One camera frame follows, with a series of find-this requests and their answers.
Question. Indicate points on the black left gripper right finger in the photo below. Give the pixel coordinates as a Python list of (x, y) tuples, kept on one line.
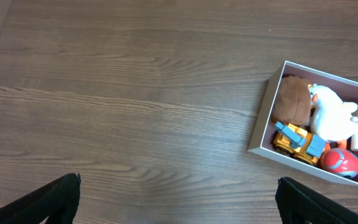
[(298, 204)]

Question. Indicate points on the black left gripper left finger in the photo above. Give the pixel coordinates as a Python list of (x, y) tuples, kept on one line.
[(56, 202)]

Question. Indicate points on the red toy ball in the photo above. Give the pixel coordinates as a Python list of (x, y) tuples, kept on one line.
[(341, 162)]

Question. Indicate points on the yellow toy truck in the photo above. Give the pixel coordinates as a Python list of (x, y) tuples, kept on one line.
[(298, 143)]

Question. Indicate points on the white plush duck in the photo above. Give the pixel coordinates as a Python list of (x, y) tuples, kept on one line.
[(332, 119)]

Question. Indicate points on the brown plush toy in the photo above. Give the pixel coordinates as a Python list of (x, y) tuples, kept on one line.
[(293, 101)]

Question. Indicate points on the white square cardboard box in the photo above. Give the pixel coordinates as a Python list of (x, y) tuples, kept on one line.
[(262, 136)]

